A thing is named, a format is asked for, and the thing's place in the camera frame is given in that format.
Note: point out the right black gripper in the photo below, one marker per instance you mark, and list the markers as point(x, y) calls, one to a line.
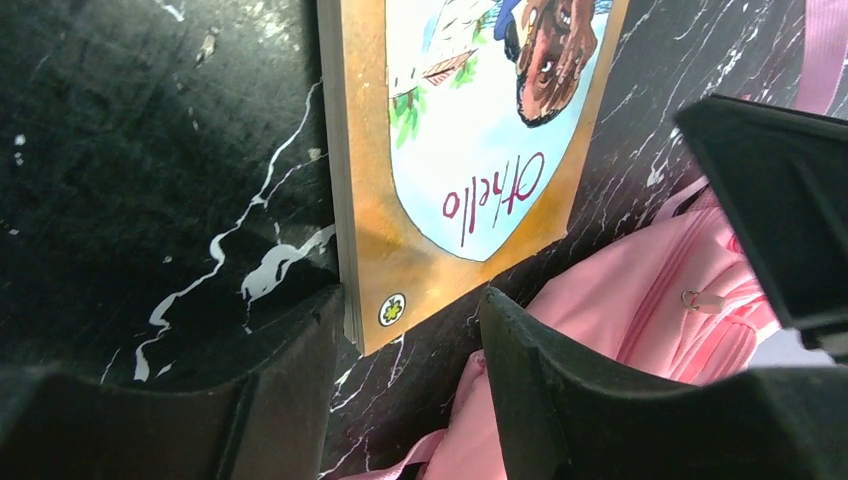
point(780, 176)

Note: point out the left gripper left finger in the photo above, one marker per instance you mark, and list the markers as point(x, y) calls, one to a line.
point(254, 408)

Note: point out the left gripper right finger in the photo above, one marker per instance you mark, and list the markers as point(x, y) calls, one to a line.
point(564, 411)

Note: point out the orange thin book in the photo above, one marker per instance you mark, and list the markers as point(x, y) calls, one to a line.
point(457, 134)

